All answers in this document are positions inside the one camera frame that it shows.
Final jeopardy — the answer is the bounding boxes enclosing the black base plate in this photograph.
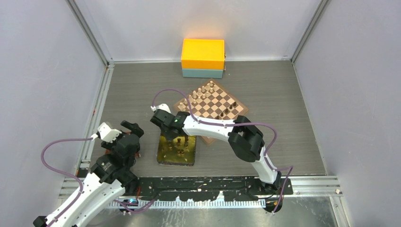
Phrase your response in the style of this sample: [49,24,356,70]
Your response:
[123,176,293,201]

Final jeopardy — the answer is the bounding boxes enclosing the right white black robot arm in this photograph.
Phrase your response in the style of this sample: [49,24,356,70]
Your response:
[150,106,281,194]

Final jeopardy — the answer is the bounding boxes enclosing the purple cable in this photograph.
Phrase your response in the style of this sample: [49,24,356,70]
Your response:
[41,134,157,227]
[150,88,295,215]

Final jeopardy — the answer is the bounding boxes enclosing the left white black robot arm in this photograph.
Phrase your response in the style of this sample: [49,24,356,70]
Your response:
[33,121,144,227]

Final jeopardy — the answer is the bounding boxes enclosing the yellow transparent tray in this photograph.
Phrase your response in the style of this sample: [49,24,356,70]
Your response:
[157,134,197,166]

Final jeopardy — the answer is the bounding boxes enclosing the yellow box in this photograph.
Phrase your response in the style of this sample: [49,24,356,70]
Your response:
[181,39,226,70]

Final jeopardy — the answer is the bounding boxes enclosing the brown cloth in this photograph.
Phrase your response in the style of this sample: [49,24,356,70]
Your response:
[130,132,141,157]

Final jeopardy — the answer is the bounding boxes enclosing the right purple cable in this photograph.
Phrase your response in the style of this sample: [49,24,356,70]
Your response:
[150,88,295,215]

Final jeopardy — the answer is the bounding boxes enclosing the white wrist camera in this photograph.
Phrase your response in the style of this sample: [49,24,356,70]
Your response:
[96,122,122,143]
[156,104,171,113]

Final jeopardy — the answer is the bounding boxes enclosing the grey-blue box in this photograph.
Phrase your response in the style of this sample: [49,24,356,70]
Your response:
[182,69,224,79]

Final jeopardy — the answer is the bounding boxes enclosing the wooden chessboard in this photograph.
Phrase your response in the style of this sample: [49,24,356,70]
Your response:
[173,78,250,146]

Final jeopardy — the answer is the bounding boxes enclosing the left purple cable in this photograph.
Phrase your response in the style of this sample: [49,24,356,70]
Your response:
[41,134,157,227]

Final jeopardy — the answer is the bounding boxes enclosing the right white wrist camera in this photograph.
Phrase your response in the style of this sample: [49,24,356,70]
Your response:
[156,104,171,113]

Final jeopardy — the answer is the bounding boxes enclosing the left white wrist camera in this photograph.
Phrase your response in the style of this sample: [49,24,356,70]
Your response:
[96,122,122,143]

